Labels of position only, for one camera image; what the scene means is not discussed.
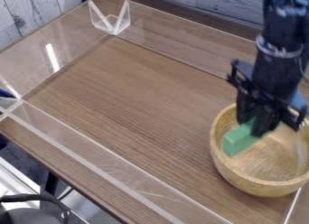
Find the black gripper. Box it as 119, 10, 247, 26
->
227, 36, 308, 137

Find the green rectangular block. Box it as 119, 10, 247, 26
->
222, 119, 284, 157

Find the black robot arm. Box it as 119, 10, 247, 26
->
227, 0, 309, 136

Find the brown wooden bowl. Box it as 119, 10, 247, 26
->
209, 104, 309, 198

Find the black metal table leg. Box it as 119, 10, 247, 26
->
44, 173, 59, 195

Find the clear acrylic corner bracket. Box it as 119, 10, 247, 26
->
88, 0, 130, 36

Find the clear acrylic front wall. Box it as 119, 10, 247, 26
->
0, 79, 231, 224

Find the black cable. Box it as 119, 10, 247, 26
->
0, 193, 69, 224

